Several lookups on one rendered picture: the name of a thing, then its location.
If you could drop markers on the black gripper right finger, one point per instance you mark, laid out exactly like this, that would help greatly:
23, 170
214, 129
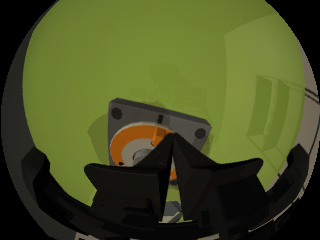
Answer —
197, 174

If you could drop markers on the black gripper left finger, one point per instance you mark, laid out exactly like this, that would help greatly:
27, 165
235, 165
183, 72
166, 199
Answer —
149, 178

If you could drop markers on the orange round plate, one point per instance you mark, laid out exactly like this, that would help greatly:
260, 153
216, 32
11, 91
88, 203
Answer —
135, 136

